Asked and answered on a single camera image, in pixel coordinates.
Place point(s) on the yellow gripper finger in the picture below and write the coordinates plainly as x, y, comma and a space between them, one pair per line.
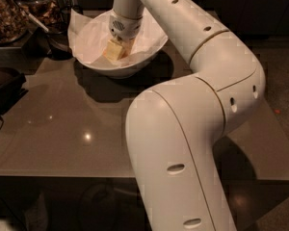
117, 49

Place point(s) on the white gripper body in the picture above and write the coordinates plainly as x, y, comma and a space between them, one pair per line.
124, 27

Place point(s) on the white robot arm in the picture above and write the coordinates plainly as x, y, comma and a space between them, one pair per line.
171, 127

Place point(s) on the white bowl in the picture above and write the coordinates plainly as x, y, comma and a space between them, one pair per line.
118, 68

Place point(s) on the white paper liner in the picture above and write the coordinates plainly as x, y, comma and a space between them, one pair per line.
90, 39

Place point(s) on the glass jar of snacks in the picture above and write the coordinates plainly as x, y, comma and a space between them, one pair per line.
13, 22

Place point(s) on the dark tray at left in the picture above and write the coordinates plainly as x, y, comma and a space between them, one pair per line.
11, 89

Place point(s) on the white scoop handle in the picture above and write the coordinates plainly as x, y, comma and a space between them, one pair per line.
34, 19

